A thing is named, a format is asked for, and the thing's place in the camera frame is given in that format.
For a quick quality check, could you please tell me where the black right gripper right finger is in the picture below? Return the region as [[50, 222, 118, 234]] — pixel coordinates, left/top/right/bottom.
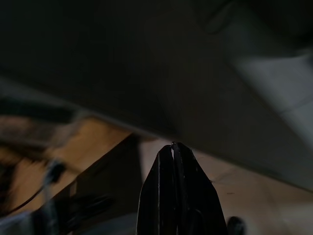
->
[[172, 141, 229, 235]]

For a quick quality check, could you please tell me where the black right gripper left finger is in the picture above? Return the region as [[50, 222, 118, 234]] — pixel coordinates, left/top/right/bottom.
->
[[136, 144, 176, 235]]

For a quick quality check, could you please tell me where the thin black cable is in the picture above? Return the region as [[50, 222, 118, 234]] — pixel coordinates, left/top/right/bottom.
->
[[0, 159, 67, 217]]

